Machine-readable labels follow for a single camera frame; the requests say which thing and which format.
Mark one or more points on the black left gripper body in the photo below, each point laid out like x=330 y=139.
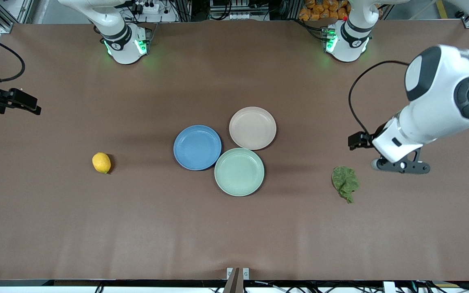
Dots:
x=365 y=138

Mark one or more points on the green lettuce leaf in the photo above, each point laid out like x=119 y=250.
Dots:
x=344 y=179

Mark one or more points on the yellow lemon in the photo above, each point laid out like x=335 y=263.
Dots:
x=101 y=162

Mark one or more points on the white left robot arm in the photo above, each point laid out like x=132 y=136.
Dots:
x=434 y=101

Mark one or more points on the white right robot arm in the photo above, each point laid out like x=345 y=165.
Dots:
x=122 y=49

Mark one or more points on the pink plate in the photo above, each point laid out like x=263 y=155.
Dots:
x=253 y=128

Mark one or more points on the light green plate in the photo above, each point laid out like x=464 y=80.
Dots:
x=239 y=172

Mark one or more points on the bag of orange items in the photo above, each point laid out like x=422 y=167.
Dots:
x=316 y=10

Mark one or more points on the white power strip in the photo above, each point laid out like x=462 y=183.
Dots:
x=151 y=6

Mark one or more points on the brown table cover sheet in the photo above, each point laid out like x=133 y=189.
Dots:
x=234 y=236

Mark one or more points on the blue plate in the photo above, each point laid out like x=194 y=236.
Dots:
x=197 y=147

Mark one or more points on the white electronics box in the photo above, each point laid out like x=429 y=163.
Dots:
x=230 y=15

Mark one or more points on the aluminium frame profile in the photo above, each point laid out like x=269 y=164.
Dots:
x=4 y=22

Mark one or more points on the metal table edge bracket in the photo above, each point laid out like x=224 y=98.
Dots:
x=234 y=280

